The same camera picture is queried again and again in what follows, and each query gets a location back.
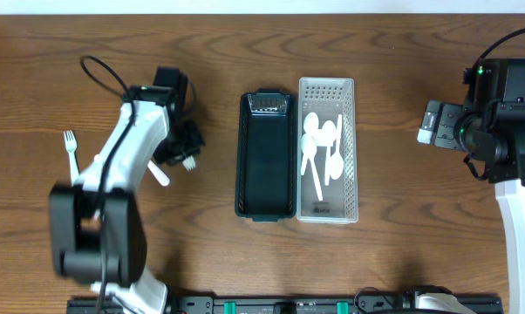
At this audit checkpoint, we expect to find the black perforated plastic basket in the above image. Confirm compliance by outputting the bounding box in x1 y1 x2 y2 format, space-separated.
235 88 297 222

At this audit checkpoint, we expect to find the white plastic spoon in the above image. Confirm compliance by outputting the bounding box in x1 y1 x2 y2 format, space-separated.
329 114 344 180
321 120 336 186
302 133 324 201
301 112 319 175

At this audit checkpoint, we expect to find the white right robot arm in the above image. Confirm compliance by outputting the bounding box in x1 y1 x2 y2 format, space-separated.
417 99 525 313

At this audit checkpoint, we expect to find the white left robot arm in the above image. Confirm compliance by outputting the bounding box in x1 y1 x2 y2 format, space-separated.
49 100 182 313

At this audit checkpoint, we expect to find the clear perforated plastic basket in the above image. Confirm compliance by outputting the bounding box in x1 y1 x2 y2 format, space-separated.
297 77 358 224

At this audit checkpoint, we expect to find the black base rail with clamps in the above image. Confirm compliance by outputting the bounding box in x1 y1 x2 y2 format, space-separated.
66 288 504 314

